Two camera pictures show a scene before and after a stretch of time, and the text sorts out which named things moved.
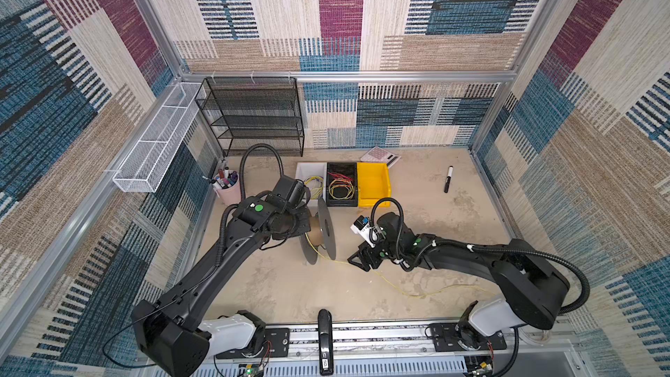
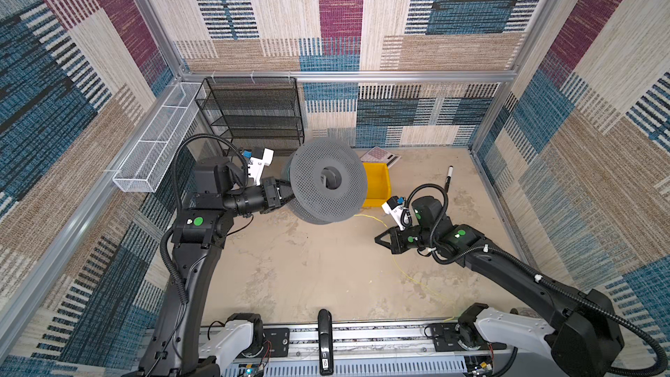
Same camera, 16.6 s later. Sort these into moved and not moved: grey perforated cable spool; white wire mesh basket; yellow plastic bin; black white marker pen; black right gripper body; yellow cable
Moved: grey perforated cable spool; black right gripper body; yellow cable
Not moved: black white marker pen; white wire mesh basket; yellow plastic bin
